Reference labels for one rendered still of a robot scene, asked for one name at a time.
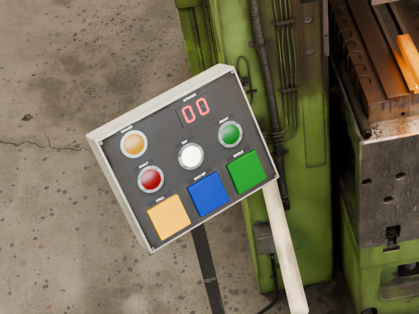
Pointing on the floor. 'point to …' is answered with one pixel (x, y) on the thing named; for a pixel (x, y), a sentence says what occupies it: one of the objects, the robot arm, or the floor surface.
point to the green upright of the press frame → (302, 160)
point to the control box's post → (207, 268)
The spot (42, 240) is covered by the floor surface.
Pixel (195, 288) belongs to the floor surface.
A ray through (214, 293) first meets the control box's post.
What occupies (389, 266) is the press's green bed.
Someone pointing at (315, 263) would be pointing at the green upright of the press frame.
